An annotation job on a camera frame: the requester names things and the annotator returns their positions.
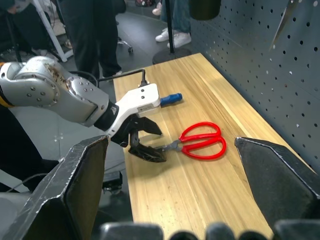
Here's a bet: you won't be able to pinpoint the person in dark clothes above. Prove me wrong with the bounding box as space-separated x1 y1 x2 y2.
0 0 60 62

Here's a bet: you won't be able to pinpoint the red-handled scissors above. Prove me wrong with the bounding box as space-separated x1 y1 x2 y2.
156 121 227 160

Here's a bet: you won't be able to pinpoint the white metal frame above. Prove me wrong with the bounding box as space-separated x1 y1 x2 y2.
32 0 68 63

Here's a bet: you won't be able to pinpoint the black cup holder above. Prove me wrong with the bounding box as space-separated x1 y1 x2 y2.
188 0 222 21

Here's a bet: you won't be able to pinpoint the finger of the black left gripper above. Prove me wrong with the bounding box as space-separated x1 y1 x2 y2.
138 116 164 138
127 130 168 164

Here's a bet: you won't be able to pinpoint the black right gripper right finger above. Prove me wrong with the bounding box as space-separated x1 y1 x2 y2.
234 136 320 227

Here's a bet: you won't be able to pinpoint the person in jeans, white sneakers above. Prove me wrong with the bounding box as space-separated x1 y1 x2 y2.
154 0 193 50

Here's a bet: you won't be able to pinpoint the person in black trousers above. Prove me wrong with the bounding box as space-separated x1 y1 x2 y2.
59 0 127 78

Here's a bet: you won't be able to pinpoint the grey metal pegboard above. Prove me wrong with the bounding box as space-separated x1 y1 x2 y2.
189 0 320 176

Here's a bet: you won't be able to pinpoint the grey floor cable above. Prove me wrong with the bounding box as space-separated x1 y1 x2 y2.
4 172 48 194

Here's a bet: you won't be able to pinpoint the black caster base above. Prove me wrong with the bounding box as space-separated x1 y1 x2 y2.
101 171 124 195

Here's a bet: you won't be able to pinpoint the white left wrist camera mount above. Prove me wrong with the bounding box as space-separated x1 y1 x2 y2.
107 83 161 138

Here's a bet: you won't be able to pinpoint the hanging metal blade tool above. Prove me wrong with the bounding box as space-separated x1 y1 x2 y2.
269 0 300 52

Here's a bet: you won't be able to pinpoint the black pole stand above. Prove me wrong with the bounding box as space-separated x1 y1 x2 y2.
152 0 192 65

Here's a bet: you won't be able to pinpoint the person in pink shoes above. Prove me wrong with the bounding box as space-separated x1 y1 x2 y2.
151 1 163 16

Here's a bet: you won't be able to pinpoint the blue-handled screwdriver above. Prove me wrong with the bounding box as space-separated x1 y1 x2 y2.
159 92 184 107

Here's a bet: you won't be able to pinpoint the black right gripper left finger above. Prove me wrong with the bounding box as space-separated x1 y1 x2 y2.
0 135 110 240

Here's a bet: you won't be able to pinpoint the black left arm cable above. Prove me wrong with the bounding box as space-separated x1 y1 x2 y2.
96 68 149 88

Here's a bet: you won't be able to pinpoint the office chair base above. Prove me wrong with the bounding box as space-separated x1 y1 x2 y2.
116 36 134 54

